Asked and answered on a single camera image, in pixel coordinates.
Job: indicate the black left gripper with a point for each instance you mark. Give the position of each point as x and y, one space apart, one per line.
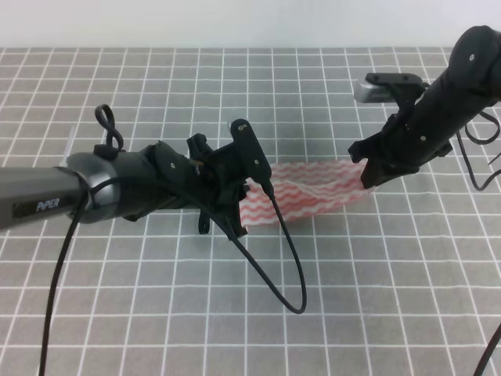
212 180

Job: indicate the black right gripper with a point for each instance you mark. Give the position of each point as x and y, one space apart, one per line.
400 148

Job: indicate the pink white wavy towel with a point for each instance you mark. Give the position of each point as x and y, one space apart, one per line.
304 189

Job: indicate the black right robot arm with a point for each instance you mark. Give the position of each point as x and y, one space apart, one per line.
428 115

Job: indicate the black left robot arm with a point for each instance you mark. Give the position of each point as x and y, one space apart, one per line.
129 186

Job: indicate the grey checked tablecloth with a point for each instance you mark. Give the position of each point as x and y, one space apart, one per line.
405 281

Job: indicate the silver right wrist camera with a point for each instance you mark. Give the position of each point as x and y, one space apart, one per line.
365 92

